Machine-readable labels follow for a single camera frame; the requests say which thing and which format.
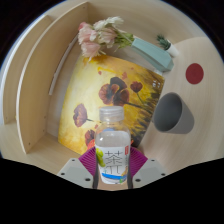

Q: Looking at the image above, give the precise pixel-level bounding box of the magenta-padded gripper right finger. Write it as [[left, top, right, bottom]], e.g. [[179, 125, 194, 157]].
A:
[[128, 146, 167, 190]]

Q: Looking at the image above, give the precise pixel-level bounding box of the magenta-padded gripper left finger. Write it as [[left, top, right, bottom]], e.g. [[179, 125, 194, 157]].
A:
[[57, 147, 100, 190]]

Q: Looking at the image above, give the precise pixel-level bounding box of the clear plastic drink bottle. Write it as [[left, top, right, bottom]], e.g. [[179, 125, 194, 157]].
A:
[[94, 105, 132, 185]]

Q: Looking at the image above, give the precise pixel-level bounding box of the grey cup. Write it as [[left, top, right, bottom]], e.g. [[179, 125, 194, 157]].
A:
[[153, 92, 195, 135]]

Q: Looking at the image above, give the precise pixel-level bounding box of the yellow poppy flower painting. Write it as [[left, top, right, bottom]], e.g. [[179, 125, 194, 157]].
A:
[[57, 54, 166, 156]]

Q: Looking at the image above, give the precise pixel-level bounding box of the light wooden shelf unit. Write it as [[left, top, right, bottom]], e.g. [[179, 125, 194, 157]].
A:
[[1, 0, 89, 155]]

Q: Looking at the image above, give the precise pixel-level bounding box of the white light bar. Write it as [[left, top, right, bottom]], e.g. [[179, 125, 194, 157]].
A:
[[48, 33, 81, 97]]

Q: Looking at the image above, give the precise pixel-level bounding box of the flat round red coaster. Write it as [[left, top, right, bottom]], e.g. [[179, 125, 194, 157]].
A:
[[185, 62, 205, 85]]

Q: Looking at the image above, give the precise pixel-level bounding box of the teal faceted vase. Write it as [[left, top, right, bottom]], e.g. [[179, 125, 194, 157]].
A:
[[130, 37, 175, 73]]

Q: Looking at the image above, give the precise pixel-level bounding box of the small potted succulent plant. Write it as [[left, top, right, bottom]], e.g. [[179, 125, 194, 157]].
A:
[[156, 34, 180, 58]]

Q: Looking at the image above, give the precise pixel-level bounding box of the pink and white flower bouquet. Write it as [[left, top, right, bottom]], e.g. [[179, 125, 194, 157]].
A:
[[77, 15, 135, 62]]

